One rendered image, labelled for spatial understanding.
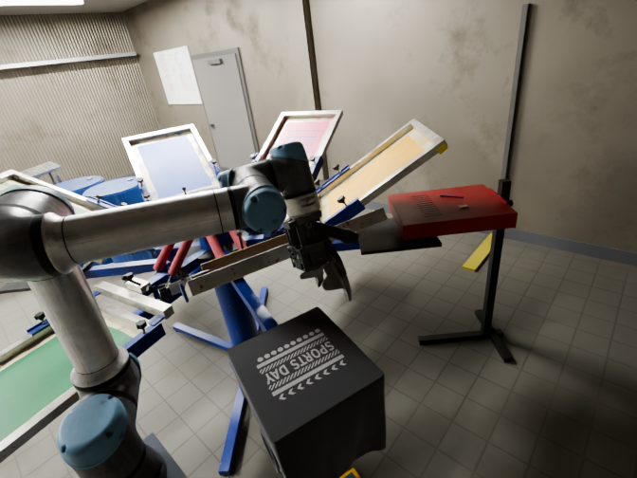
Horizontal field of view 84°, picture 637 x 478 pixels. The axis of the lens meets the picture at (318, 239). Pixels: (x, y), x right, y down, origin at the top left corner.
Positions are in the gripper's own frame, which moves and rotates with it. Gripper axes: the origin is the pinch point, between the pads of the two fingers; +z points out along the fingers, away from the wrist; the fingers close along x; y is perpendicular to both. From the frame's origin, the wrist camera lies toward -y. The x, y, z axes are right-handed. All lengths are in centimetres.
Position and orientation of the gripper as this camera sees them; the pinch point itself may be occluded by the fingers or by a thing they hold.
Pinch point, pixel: (336, 292)
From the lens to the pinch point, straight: 84.0
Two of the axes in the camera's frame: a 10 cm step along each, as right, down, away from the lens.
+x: 4.4, 0.8, -8.9
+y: -8.6, 3.3, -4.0
